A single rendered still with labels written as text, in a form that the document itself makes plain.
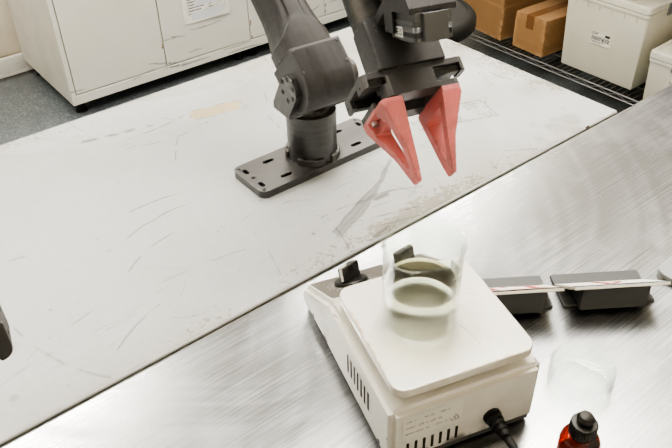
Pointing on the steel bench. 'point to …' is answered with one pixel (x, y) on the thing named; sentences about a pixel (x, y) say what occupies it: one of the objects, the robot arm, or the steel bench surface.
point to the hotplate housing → (493, 386)
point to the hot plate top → (363, 317)
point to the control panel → (343, 288)
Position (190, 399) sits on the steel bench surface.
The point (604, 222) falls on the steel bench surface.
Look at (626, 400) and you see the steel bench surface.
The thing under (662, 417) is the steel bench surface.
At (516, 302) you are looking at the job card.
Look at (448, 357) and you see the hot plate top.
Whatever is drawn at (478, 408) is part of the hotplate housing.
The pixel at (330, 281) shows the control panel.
